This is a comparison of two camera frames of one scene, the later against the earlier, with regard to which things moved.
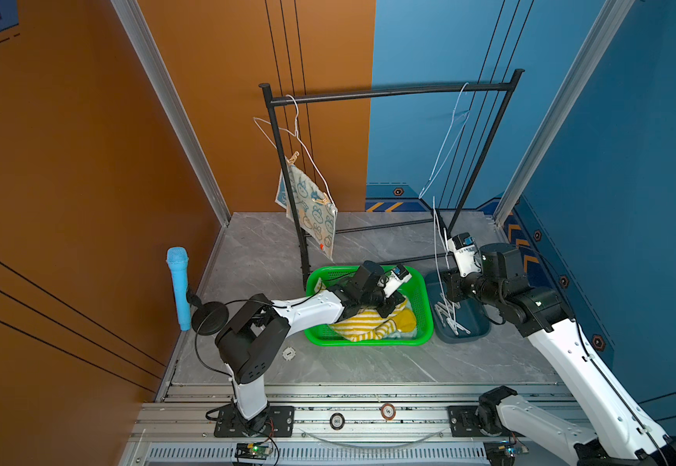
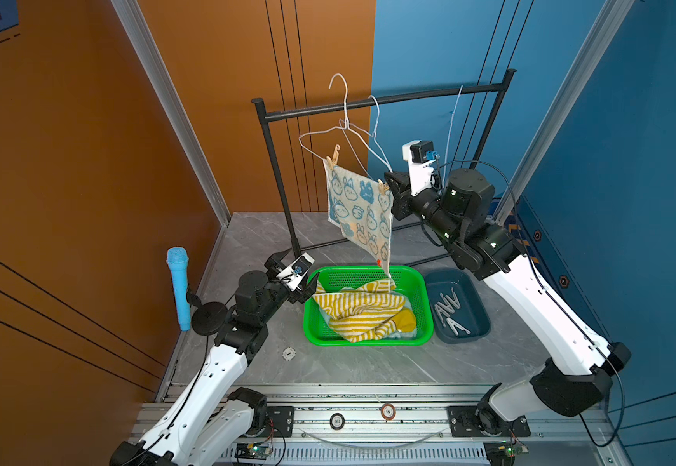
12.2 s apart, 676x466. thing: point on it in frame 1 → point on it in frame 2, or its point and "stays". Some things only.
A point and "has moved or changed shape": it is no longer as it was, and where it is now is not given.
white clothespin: [454, 325] → [447, 306]
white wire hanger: [296, 134] → [346, 126]
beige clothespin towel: [455, 325] stays
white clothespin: [439, 313] has moved or changed shape
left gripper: [391, 302] → [305, 293]
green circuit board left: [253, 450] stays
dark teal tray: [455, 320] stays
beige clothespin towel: [443, 310] stays
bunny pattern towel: [317, 212] → [362, 209]
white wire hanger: [435, 216] → [374, 134]
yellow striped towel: [370, 323] stays
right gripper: [453, 282] → [406, 199]
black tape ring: [337, 421] stays
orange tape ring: [388, 412] stays
